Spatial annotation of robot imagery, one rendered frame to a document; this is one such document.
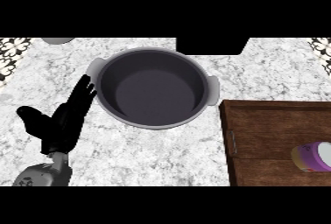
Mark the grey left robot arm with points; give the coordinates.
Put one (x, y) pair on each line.
(45, 172)

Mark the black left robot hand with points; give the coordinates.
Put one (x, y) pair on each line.
(64, 122)

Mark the black appliance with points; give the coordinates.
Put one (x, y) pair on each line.
(212, 46)

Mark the grey round object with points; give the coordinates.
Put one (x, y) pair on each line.
(58, 40)

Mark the brown wooden tray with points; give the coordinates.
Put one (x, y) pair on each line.
(275, 134)

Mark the grey pot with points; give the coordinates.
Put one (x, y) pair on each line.
(152, 89)

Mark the purple and yellow can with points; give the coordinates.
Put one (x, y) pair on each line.
(312, 156)

